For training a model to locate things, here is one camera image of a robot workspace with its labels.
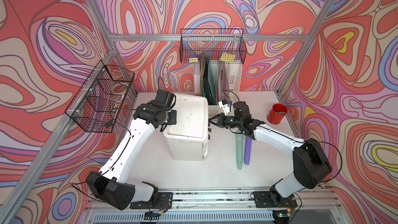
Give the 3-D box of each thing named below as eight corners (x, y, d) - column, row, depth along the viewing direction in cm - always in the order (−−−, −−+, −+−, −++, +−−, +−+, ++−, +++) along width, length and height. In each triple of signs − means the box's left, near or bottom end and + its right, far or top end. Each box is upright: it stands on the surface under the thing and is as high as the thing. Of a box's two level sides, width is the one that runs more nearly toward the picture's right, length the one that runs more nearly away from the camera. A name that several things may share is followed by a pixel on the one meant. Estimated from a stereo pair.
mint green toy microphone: (235, 168, 85) (236, 167, 83) (236, 133, 99) (236, 132, 97) (242, 169, 84) (243, 168, 83) (242, 134, 99) (242, 132, 97)
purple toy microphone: (243, 164, 87) (245, 162, 84) (245, 138, 97) (246, 136, 95) (249, 165, 86) (250, 163, 84) (250, 139, 96) (251, 137, 94)
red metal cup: (268, 124, 103) (275, 114, 94) (265, 114, 109) (271, 103, 100) (282, 124, 103) (289, 114, 94) (277, 114, 109) (284, 103, 100)
